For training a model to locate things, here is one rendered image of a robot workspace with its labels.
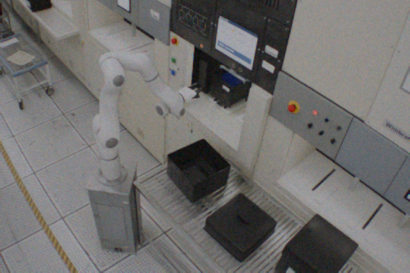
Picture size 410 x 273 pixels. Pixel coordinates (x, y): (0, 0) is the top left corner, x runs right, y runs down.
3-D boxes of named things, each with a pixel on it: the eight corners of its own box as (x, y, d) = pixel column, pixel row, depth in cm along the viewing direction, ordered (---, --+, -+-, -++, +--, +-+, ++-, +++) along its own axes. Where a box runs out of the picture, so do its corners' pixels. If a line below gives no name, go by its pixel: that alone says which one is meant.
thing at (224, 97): (206, 96, 265) (211, 59, 245) (226, 87, 277) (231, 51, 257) (230, 113, 252) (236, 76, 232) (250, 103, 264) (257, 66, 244)
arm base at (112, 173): (93, 184, 211) (88, 163, 200) (100, 161, 226) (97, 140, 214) (123, 187, 212) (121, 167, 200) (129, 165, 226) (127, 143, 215)
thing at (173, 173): (201, 156, 238) (203, 137, 227) (228, 184, 222) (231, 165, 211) (165, 173, 224) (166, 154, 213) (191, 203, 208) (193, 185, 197)
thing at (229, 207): (202, 227, 195) (204, 214, 187) (238, 200, 212) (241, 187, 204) (240, 263, 180) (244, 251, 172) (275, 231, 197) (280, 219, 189)
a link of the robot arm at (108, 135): (112, 132, 205) (121, 150, 195) (92, 135, 199) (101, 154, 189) (121, 55, 177) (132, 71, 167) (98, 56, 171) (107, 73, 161)
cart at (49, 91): (-5, 75, 416) (-13, 42, 386) (30, 60, 446) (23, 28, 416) (20, 112, 367) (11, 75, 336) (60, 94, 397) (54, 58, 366)
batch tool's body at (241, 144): (160, 175, 321) (167, -50, 196) (234, 132, 373) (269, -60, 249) (229, 241, 274) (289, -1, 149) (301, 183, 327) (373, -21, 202)
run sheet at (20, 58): (5, 59, 362) (4, 58, 361) (21, 50, 379) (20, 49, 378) (21, 66, 353) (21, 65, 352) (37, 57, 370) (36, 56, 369)
